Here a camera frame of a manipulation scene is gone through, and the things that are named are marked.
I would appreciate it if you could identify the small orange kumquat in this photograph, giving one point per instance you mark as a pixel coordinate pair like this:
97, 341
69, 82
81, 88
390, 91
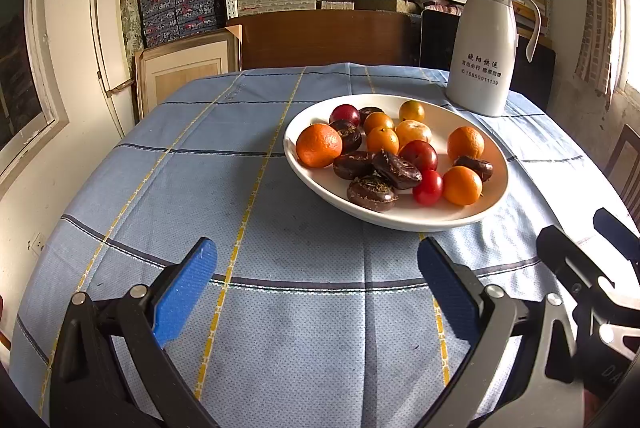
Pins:
411, 111
382, 141
378, 122

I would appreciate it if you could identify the pale yellow tangerine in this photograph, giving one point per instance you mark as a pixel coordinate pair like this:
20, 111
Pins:
412, 131

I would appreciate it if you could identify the wooden chair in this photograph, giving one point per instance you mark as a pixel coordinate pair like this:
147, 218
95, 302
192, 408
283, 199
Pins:
622, 158

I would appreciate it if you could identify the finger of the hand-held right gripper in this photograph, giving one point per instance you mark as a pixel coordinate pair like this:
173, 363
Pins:
565, 258
612, 225

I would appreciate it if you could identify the grey marble slab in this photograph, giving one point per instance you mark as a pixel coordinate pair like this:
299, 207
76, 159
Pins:
129, 8

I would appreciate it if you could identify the white plate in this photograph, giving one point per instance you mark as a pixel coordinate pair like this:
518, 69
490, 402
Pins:
450, 218

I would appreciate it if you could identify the light wood cabinet door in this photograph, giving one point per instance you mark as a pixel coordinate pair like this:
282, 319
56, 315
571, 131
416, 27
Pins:
185, 68

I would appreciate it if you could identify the red cherry tomato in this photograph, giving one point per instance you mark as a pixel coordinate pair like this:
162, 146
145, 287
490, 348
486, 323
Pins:
428, 187

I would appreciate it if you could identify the white thermos jug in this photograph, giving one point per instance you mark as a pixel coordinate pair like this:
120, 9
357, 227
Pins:
480, 58

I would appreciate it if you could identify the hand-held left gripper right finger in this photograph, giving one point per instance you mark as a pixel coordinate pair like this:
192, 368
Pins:
447, 293

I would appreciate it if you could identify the stack of blue patterned boxes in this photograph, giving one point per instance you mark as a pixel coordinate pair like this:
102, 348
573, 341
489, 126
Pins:
175, 16

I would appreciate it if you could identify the brown wooden board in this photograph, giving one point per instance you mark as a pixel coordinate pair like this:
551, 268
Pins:
325, 38

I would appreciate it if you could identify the orange tangerine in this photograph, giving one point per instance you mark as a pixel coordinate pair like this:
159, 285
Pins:
462, 185
319, 146
466, 143

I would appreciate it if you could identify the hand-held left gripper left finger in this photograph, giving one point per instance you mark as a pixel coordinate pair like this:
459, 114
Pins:
185, 288

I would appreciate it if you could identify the white trim strip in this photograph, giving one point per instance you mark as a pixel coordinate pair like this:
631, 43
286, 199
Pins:
100, 23

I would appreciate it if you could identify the dark red plum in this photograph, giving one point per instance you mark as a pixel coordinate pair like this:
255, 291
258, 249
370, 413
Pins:
419, 156
345, 114

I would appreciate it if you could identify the white patterned box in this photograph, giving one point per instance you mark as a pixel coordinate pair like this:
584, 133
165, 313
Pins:
277, 1

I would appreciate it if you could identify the white wall socket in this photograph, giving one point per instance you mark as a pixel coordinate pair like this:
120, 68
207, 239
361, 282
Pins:
37, 242

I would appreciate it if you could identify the white framed window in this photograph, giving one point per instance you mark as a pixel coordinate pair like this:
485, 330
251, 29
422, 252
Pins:
20, 58

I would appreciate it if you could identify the woven curtain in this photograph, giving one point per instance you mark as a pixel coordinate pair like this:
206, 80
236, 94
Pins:
595, 8

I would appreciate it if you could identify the blue checked tablecloth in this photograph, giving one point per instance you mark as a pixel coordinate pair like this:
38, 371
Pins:
300, 308

